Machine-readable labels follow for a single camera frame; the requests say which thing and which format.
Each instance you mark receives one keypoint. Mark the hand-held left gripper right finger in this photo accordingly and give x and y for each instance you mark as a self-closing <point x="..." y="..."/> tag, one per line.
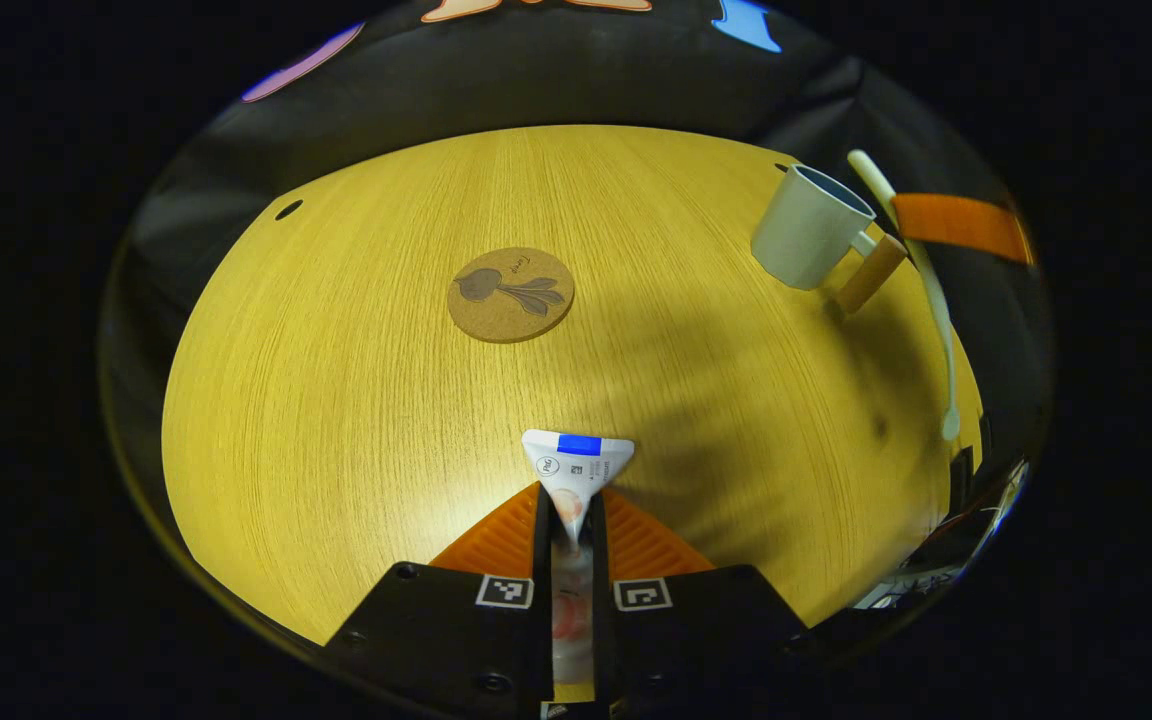
<point x="602" y="560"/>

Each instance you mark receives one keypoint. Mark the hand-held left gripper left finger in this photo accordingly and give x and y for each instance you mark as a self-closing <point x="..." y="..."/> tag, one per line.
<point x="542" y="560"/>

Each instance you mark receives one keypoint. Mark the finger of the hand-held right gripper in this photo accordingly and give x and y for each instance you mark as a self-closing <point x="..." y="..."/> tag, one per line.
<point x="956" y="225"/>

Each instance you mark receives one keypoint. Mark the black backdrop cloth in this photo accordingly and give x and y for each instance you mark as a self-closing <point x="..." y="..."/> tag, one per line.
<point x="556" y="70"/>

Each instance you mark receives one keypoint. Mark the white toothpaste tube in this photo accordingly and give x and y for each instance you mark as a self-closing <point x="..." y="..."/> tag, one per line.
<point x="576" y="465"/>

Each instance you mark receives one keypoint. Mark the pale green toothbrush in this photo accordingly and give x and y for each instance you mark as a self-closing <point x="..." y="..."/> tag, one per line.
<point x="936" y="300"/>

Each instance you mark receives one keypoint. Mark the round cork coaster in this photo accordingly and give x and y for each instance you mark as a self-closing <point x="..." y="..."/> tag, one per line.
<point x="511" y="295"/>

